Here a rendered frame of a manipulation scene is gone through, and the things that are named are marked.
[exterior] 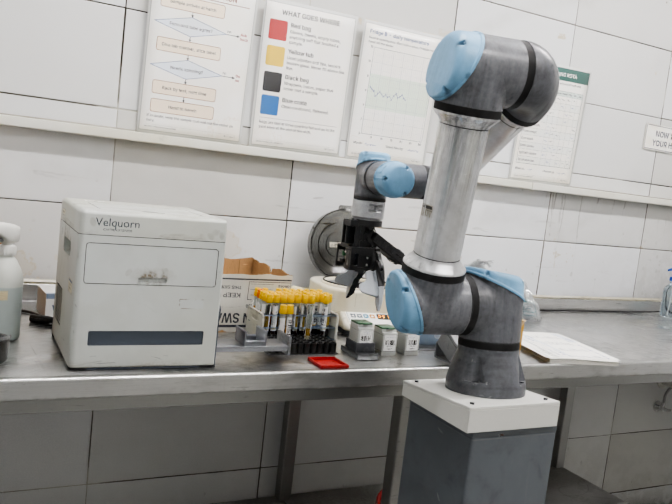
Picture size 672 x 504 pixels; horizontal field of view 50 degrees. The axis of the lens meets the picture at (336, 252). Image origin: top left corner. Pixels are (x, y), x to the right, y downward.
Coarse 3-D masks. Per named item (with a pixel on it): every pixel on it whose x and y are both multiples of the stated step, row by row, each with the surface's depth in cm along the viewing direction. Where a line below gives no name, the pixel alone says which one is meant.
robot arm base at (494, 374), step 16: (464, 352) 136; (480, 352) 134; (496, 352) 133; (512, 352) 134; (464, 368) 134; (480, 368) 133; (496, 368) 132; (512, 368) 134; (448, 384) 137; (464, 384) 133; (480, 384) 132; (496, 384) 132; (512, 384) 133
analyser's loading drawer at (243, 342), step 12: (240, 336) 152; (252, 336) 157; (264, 336) 153; (288, 336) 155; (216, 348) 147; (228, 348) 148; (240, 348) 150; (252, 348) 151; (264, 348) 152; (276, 348) 153; (288, 348) 155
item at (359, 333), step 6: (354, 324) 169; (354, 330) 169; (360, 330) 167; (366, 330) 168; (372, 330) 168; (354, 336) 169; (360, 336) 167; (366, 336) 168; (372, 336) 168; (360, 342) 167; (366, 342) 168; (372, 342) 169
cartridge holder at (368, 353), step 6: (348, 342) 170; (354, 342) 167; (342, 348) 172; (348, 348) 170; (354, 348) 167; (360, 348) 167; (366, 348) 168; (372, 348) 168; (354, 354) 166; (360, 354) 165; (366, 354) 166; (372, 354) 167
